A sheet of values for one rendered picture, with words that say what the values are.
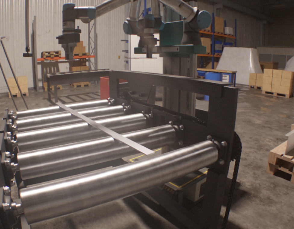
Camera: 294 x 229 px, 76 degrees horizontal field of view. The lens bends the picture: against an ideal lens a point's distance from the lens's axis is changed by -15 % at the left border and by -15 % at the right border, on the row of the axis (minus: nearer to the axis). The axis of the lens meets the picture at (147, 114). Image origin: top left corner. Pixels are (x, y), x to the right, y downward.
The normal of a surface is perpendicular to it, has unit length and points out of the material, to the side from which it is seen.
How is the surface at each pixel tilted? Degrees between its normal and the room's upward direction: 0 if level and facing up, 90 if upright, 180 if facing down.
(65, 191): 37
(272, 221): 0
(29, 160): 48
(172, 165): 53
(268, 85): 90
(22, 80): 90
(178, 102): 90
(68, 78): 90
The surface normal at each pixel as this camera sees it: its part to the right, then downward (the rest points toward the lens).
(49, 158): 0.44, -0.40
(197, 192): 0.65, 0.19
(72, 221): 0.00, -0.97
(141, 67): 0.14, 0.25
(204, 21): 0.37, 0.29
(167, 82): -0.84, 0.14
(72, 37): -0.38, 0.23
